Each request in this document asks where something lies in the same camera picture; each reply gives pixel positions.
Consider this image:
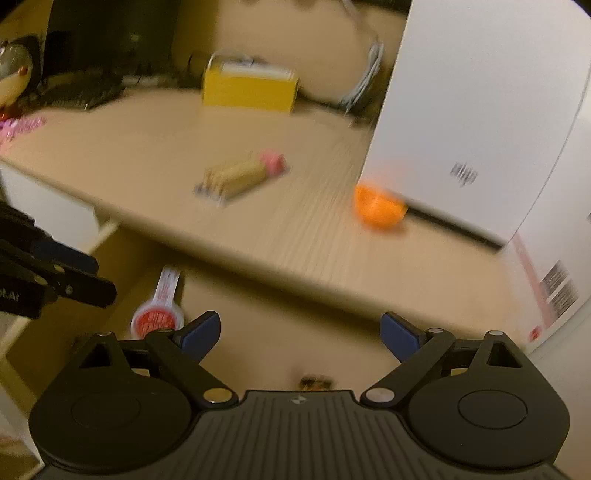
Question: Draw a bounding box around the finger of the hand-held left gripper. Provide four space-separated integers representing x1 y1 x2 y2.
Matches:
32 237 100 278
34 270 119 309

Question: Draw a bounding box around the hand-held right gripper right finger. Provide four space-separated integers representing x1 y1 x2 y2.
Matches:
361 311 526 408

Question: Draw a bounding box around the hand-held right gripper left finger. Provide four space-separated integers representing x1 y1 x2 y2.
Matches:
78 311 236 407

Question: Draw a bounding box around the small orange cup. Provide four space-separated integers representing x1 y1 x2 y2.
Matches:
353 181 409 232

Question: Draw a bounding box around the pink patterned item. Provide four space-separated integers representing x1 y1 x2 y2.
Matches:
0 116 48 145

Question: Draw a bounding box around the wooden stick with pink cap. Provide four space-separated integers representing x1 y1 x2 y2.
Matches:
195 149 291 207

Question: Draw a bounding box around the black keyboard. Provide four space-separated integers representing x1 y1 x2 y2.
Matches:
33 75 126 112

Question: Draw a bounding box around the round shiny figurine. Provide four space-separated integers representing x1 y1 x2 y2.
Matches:
0 38 37 109

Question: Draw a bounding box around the black monitor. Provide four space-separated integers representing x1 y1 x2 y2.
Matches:
44 0 182 88

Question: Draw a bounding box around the large white cardboard box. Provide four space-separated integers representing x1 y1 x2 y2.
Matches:
362 0 591 357

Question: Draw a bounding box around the yellow open box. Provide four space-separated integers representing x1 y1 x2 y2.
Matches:
201 52 301 114

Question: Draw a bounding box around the white cable bundle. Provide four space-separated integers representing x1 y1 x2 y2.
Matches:
338 41 385 112

